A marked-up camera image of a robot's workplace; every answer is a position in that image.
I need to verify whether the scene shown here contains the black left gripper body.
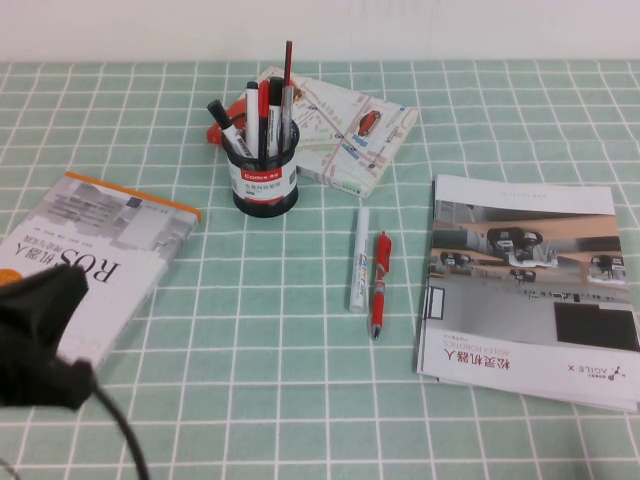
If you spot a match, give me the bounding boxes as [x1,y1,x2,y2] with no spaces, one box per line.
[0,263,90,361]

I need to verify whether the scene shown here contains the grey transparent pen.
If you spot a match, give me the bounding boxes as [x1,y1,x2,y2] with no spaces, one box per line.
[278,84,295,147]

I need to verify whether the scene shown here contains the black mesh pen holder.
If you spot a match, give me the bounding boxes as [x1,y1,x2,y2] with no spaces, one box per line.
[227,119,301,217]

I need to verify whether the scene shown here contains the red gel pen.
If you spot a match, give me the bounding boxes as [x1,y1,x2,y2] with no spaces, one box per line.
[369,230,393,341]

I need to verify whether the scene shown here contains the white ROS robotics book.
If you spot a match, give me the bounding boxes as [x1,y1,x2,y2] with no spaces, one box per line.
[0,171,203,371]

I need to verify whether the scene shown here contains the short white marker black cap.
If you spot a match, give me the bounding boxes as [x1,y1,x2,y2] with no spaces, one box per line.
[207,99,251,159]

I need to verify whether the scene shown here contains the green checkered tablecloth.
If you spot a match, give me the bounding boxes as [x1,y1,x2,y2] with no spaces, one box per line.
[0,59,640,480]

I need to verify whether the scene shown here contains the tall white marker black cap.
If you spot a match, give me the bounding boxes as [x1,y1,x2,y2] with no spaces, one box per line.
[243,81,261,157]

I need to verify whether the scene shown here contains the black marker red band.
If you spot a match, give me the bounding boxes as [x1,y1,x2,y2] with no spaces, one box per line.
[267,76,284,156]

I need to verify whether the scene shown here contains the white paint marker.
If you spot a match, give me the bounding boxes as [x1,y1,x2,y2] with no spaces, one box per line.
[346,207,371,314]

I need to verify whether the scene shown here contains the red and black pencil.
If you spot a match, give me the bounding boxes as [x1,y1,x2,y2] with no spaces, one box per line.
[281,39,295,91]

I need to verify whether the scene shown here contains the map cover book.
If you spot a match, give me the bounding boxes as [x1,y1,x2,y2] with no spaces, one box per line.
[254,67,419,199]

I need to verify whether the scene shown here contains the AgileX robotics brochure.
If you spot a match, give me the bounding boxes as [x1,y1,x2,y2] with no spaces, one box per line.
[416,173,640,412]

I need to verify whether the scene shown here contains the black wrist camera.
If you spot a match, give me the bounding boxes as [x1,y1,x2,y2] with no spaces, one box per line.
[0,349,99,411]

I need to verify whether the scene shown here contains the black camera cable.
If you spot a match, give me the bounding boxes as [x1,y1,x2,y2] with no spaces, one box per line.
[92,384,152,480]

